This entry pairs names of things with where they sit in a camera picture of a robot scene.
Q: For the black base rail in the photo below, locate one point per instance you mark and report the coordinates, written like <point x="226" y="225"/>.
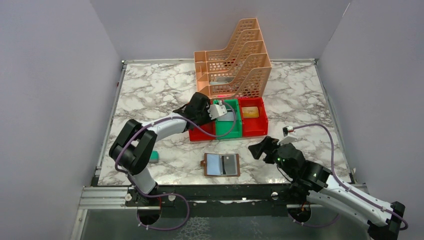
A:
<point x="218" y="200"/>

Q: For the green eraser block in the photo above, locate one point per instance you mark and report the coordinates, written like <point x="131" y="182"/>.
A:
<point x="154" y="157"/>

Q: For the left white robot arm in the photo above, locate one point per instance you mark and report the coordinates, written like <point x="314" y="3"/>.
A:
<point x="134" y="145"/>

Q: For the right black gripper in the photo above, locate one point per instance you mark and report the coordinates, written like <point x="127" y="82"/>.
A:
<point x="267" y="145"/>

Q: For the brown leather card holder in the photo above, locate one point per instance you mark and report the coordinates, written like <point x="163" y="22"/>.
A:
<point x="212" y="165"/>

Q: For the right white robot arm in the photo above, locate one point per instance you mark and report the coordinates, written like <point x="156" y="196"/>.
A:
<point x="312" y="182"/>

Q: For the green plastic bin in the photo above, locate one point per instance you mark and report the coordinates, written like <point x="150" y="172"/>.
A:
<point x="222" y="127"/>

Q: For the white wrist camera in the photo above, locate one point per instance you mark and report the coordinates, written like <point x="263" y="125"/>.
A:
<point x="217" y="110"/>
<point x="289" y="135"/>

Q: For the silver card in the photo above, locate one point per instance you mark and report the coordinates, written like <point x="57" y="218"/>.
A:
<point x="229" y="117"/>

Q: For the red bin with gold card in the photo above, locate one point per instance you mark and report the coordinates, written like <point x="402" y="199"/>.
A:
<point x="254" y="127"/>

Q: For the grey card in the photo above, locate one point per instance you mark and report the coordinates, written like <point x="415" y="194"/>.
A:
<point x="229" y="165"/>

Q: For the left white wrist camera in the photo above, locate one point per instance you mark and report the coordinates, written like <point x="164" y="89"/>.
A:
<point x="217" y="110"/>

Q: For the peach plastic file organizer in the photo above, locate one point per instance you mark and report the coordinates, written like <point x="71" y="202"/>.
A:
<point x="240" y="70"/>

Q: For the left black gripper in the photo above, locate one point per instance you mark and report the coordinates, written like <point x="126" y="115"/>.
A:
<point x="208" y="118"/>

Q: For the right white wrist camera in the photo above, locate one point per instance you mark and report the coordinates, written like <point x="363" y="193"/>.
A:
<point x="289" y="135"/>

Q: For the red bin with black card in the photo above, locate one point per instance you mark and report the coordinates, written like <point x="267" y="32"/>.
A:
<point x="195" y="135"/>

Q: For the gold card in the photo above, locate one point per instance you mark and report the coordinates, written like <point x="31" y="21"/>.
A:
<point x="250" y="112"/>

